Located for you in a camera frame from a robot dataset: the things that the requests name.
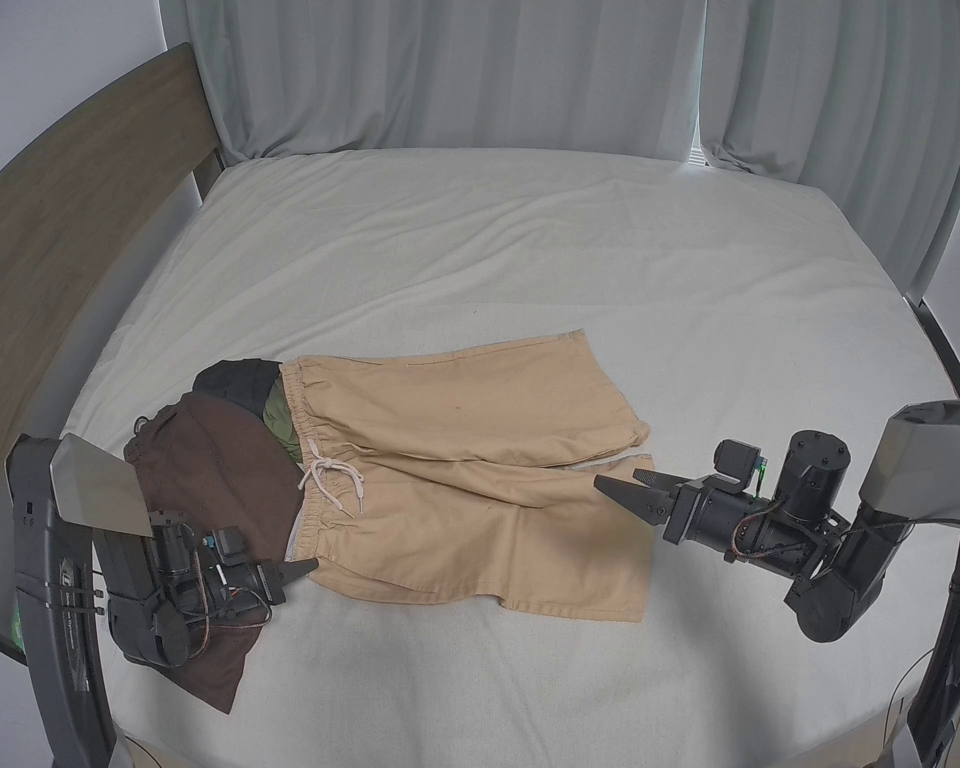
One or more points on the white garment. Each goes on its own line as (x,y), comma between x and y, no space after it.
(294,534)

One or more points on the tan shorts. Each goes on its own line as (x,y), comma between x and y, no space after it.
(480,465)

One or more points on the brown shorts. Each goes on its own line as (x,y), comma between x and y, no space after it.
(217,465)

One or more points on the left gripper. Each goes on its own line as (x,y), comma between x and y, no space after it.
(255,585)

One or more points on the green garment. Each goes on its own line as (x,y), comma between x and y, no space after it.
(281,420)

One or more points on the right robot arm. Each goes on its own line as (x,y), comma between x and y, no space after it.
(847,570)

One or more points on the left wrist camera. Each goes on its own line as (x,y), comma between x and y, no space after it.
(229,547)

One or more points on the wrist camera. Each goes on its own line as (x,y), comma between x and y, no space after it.
(229,547)
(735,461)

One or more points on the white curtain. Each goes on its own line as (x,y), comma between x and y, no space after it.
(840,97)
(450,75)

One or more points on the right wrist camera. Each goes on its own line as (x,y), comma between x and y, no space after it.
(735,461)

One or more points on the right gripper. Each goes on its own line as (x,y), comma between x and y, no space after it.
(709,517)

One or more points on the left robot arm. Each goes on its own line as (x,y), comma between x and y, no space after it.
(67,600)

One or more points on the bed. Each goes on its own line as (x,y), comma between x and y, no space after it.
(525,247)

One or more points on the black garment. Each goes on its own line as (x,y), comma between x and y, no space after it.
(232,386)

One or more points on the window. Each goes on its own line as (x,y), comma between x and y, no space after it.
(697,159)

